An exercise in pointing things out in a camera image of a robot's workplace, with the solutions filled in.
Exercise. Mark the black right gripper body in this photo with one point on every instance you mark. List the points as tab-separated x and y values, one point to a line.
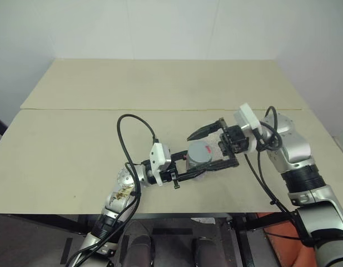
235	140

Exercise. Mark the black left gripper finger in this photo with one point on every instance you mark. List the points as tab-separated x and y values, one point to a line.
189	174
180	155

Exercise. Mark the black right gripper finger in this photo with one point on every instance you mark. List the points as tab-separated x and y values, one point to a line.
224	165
208	129

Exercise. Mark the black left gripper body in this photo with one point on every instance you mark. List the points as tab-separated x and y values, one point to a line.
167	175

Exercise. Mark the clear jar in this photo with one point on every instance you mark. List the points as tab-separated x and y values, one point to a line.
194	167

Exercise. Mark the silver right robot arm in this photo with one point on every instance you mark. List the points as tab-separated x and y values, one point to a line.
296	150

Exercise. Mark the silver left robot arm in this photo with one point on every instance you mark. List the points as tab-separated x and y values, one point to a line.
119	194

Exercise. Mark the grey jar lid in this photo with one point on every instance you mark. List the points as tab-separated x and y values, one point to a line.
199	153

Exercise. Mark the dark rounded shape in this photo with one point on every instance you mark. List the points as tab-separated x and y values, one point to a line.
204	253
138	244

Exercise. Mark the orange object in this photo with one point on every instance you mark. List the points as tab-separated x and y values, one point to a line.
282	244

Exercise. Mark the black floor tape strip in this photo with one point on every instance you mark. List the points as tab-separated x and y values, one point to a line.
66	251

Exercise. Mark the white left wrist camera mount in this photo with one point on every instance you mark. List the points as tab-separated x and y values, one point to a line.
156	155

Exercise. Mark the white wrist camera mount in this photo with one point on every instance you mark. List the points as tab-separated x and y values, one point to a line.
246	115
156	155

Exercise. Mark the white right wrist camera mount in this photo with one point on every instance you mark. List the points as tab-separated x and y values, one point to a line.
246	115

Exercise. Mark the black table frame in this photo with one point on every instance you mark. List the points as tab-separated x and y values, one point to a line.
244	242

